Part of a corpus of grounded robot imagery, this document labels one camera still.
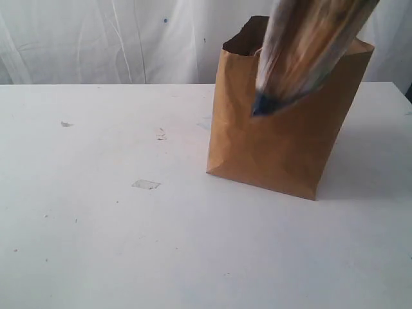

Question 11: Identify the large brown paper bag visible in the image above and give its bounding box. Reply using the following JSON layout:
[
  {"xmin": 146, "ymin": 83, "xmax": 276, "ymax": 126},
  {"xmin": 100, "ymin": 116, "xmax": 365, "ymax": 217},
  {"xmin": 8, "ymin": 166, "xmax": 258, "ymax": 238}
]
[{"xmin": 207, "ymin": 15, "xmax": 374, "ymax": 200}]

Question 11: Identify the spaghetti packet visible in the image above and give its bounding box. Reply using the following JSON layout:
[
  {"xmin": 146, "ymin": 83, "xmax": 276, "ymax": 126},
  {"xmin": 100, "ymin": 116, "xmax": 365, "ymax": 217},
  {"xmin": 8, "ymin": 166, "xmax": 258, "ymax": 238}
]
[{"xmin": 252, "ymin": 0, "xmax": 378, "ymax": 117}]

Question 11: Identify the torn white paper scrap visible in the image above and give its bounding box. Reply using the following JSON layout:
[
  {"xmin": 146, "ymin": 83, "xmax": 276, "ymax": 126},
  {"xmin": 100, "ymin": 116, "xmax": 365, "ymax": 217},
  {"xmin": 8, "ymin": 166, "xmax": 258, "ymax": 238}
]
[{"xmin": 156, "ymin": 128, "xmax": 167, "ymax": 140}]

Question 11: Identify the clear tape patch on table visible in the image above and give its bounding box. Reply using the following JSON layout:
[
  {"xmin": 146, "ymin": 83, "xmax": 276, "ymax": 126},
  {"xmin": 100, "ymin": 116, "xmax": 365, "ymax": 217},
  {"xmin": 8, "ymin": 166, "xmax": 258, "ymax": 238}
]
[{"xmin": 131, "ymin": 179, "xmax": 160, "ymax": 190}]

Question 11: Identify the white backdrop curtain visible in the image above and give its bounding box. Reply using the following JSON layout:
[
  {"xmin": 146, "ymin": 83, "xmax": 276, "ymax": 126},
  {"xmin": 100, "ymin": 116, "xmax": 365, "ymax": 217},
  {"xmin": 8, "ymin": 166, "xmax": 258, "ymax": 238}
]
[{"xmin": 0, "ymin": 0, "xmax": 412, "ymax": 97}]

